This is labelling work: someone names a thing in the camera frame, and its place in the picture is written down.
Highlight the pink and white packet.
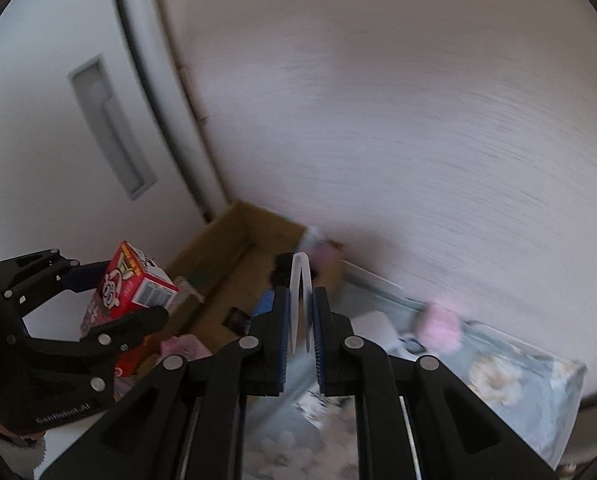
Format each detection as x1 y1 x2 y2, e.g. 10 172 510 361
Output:
296 225 344 281

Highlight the pink fluffy pompom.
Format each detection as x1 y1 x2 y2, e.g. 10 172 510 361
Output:
413 302 461 353

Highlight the grey recessed door handle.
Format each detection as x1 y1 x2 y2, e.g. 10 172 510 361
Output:
68 55 158 202

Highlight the small black box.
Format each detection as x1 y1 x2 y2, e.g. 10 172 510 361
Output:
223 307 252 336

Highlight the pink fluffy pouch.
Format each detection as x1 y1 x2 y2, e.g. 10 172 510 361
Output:
161 334 214 361

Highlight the beige door hinge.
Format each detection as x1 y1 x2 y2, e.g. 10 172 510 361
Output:
176 62 209 126

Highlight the white hair clip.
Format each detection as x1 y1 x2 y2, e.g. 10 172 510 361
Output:
288 252 315 356

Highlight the white door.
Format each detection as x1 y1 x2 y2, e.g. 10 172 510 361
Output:
0 0 214 480

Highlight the small patterned bag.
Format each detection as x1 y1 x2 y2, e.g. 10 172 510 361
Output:
293 387 354 428

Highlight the white door frame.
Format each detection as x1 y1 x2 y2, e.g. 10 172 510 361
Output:
108 0 234 221

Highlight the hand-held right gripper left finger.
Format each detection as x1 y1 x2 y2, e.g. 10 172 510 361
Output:
41 285 292 480

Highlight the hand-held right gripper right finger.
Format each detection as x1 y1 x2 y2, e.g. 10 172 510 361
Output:
312 286 559 480

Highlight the white square case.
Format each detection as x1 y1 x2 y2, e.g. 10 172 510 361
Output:
351 310 404 356

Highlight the red snack box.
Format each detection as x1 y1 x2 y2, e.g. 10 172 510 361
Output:
78 240 180 378

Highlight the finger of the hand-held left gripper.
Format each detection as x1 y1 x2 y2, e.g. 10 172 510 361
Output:
26 306 169 393
0 248 109 317

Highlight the brown cardboard box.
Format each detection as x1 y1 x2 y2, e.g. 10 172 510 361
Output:
143 200 346 401

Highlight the blue and red box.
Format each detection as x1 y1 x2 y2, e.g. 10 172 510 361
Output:
253 287 276 317

